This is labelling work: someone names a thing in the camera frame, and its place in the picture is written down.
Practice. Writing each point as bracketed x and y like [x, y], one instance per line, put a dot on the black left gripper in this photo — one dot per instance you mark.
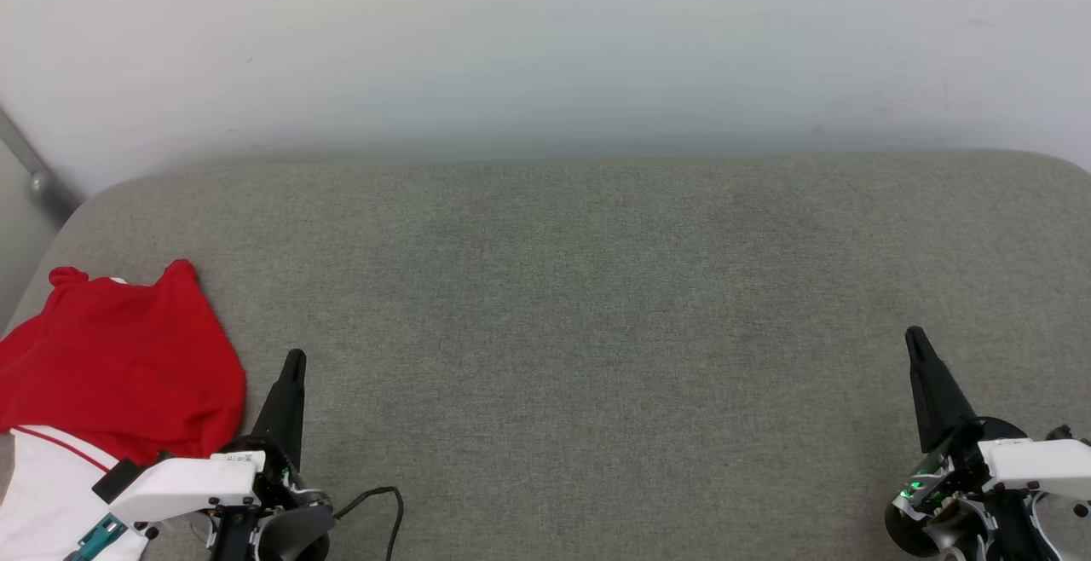
[285, 527]

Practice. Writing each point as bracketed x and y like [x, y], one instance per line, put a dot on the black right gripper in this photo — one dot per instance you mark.
[955, 518]

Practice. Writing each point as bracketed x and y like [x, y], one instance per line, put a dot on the red and white shirt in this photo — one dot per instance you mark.
[119, 356]

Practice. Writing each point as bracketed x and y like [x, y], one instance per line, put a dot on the grey fabric sofa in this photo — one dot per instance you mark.
[597, 331]

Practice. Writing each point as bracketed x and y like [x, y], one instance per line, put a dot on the grey metal pole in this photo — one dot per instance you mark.
[43, 182]

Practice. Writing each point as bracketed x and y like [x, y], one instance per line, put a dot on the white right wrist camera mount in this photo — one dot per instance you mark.
[1036, 467]

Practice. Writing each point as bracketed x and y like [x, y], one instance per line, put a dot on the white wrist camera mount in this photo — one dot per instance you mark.
[1036, 467]
[183, 484]

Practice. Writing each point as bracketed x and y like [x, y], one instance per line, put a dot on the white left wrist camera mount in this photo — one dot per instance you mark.
[183, 484]

